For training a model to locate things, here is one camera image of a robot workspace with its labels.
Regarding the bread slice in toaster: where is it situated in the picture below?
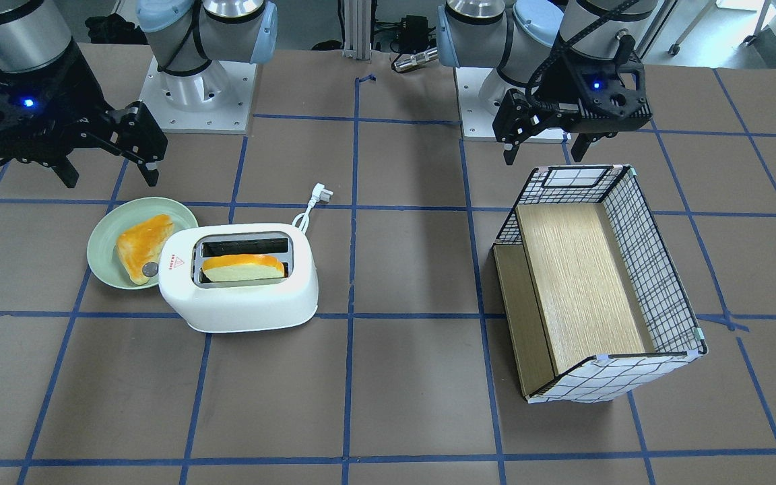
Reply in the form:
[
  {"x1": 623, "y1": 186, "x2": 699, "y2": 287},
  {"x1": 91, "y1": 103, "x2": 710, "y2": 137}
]
[{"x1": 202, "y1": 254, "x2": 286, "y2": 282}]

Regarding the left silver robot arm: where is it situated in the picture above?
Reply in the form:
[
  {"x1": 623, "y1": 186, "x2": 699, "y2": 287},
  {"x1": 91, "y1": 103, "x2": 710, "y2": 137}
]
[{"x1": 436, "y1": 1, "x2": 656, "y2": 165}]

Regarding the white two-slot toaster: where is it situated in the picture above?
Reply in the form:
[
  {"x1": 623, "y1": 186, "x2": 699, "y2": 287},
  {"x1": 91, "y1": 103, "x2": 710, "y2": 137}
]
[{"x1": 158, "y1": 223, "x2": 319, "y2": 333}]

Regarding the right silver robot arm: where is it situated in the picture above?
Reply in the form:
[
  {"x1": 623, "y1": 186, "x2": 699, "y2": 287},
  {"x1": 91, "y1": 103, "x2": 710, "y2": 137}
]
[{"x1": 0, "y1": 1, "x2": 278, "y2": 188}]

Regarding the aluminium frame post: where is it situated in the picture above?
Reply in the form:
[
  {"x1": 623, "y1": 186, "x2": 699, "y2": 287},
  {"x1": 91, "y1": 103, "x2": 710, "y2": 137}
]
[{"x1": 338, "y1": 1, "x2": 375, "y2": 63}]

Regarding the wire grid shelf with wood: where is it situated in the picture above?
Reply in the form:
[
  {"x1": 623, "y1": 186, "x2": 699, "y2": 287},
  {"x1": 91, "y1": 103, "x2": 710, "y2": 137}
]
[{"x1": 492, "y1": 164, "x2": 708, "y2": 404}]

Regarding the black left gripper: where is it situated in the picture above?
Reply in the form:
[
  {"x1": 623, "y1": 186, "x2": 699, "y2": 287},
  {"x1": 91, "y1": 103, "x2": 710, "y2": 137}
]
[{"x1": 492, "y1": 34, "x2": 653, "y2": 166}]

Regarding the silver metal connector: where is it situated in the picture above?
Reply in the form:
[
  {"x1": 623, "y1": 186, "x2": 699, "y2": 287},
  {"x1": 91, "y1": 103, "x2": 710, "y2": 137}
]
[{"x1": 391, "y1": 47, "x2": 439, "y2": 74}]

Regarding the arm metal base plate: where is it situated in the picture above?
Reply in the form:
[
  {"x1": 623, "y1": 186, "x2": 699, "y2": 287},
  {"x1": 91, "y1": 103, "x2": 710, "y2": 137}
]
[
  {"x1": 139, "y1": 59, "x2": 259, "y2": 135},
  {"x1": 454, "y1": 67, "x2": 572, "y2": 143}
]

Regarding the black power adapter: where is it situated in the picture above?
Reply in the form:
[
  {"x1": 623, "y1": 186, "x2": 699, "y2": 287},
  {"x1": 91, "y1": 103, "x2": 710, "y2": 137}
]
[{"x1": 397, "y1": 15, "x2": 429, "y2": 53}]

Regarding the toast slice on plate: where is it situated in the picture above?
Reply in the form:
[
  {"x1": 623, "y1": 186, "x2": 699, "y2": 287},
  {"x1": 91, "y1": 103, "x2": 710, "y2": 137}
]
[{"x1": 116, "y1": 213, "x2": 174, "y2": 286}]

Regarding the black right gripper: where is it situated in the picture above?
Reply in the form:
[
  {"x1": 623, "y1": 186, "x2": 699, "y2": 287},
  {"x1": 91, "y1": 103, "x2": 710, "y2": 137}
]
[{"x1": 0, "y1": 41, "x2": 168, "y2": 188}]

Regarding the white toaster power cord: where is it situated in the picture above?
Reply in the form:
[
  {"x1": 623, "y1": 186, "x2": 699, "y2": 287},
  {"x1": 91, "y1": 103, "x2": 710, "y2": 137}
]
[{"x1": 291, "y1": 183, "x2": 334, "y2": 235}]

